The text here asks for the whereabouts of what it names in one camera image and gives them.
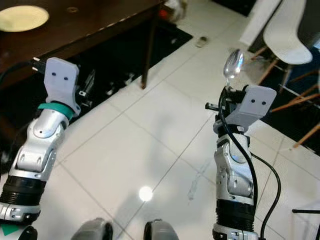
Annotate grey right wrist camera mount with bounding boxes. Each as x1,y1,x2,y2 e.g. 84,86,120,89
236,84,278,133

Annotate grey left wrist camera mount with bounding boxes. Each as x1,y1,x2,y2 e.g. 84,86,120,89
43,56,81,119

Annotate grey robot leg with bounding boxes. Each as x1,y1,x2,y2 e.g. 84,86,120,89
69,217,114,240
143,218,182,240

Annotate dark brown wooden table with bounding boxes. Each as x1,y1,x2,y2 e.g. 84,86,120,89
0,0,167,151

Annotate silver metal spoon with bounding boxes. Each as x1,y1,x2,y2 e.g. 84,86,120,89
223,48,245,92

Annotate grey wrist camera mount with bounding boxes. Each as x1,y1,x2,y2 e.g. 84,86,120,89
236,84,278,133
43,56,81,119

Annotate red and white object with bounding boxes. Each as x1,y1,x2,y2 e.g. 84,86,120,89
157,0,184,24

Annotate white chair wooden legs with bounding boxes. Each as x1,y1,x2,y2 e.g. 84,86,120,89
250,0,320,149

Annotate grey right robot leg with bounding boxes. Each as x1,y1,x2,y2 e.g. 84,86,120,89
143,218,182,240

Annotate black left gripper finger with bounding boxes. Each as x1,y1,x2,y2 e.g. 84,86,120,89
81,69,96,97

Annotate grey slipper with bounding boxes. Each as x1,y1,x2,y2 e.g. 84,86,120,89
196,35,210,49

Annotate grey left robot leg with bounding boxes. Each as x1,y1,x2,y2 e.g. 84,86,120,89
69,217,114,240

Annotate thin black bar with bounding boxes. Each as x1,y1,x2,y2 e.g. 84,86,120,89
292,208,320,215

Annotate pale yellow plate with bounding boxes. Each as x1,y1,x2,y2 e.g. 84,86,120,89
0,5,50,33

